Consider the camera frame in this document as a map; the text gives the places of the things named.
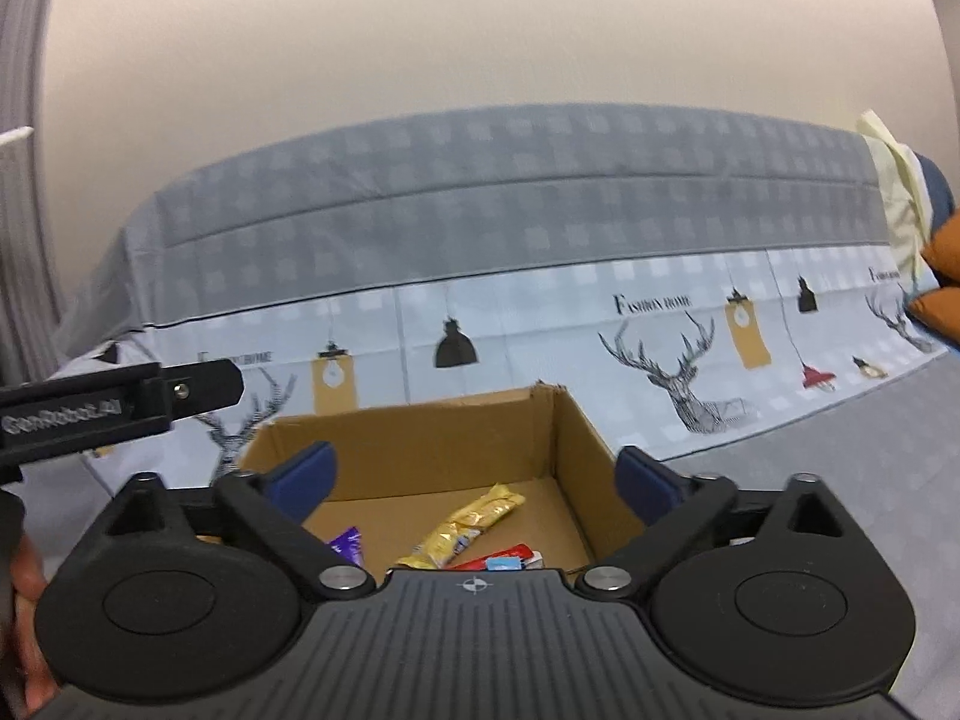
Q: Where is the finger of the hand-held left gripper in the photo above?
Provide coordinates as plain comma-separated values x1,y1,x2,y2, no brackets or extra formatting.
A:
161,358,246,419

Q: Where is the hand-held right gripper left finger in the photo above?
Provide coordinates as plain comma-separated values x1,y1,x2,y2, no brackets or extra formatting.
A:
71,441,377,602

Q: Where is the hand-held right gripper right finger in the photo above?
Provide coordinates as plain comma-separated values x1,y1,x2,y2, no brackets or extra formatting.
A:
574,445,865,605

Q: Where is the purple snack packet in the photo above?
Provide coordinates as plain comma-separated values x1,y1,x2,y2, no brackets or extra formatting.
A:
328,527,366,569

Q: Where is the cardboard box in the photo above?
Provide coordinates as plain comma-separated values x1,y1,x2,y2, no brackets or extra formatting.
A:
214,382,647,578

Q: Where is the red coffee sachet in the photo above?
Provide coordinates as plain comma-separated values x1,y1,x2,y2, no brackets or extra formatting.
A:
452,545,545,572

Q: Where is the yellow snack packet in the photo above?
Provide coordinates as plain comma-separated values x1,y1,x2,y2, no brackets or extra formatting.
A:
394,484,526,572

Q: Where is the person's left hand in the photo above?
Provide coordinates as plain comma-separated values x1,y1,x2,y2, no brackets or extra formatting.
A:
0,532,52,700

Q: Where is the grey bed sheet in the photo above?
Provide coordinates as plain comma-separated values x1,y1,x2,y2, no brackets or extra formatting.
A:
0,349,960,706

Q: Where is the printed deer blanket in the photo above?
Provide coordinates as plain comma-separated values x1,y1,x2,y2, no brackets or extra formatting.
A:
45,101,947,497

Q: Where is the orange cushion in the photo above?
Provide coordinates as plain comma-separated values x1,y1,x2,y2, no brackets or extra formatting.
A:
904,285,960,340
919,211,960,284

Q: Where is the grey curtain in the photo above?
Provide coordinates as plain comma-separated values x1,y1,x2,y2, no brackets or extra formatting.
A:
0,0,70,385

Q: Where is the cream cloth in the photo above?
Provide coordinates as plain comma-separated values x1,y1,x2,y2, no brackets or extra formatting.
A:
857,109,932,280

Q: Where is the blue pillow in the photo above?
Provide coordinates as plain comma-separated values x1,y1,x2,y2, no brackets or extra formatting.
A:
911,154,958,242

